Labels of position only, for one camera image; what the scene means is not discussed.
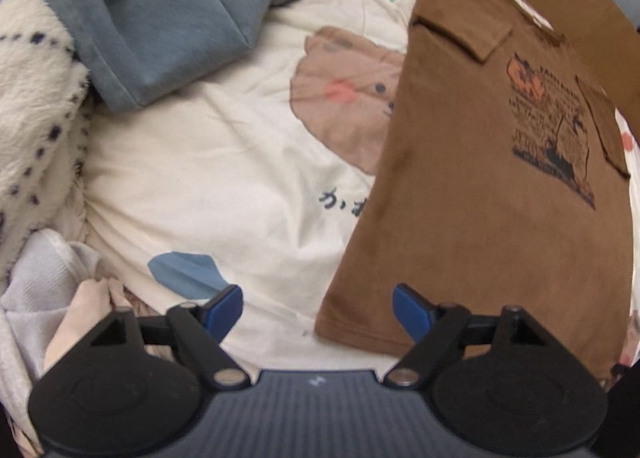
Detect cream bear print bedsheet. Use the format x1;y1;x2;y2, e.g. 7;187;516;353
84;0;639;371

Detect brown printed t-shirt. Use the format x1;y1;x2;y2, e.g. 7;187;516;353
314;0;634;381

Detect brown cardboard sheet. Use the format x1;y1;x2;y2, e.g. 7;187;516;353
526;0;639;119

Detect white pink cloth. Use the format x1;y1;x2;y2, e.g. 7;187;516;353
1;229;156;457

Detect white fluffy dotted blanket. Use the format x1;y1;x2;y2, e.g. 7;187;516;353
1;0;89;282

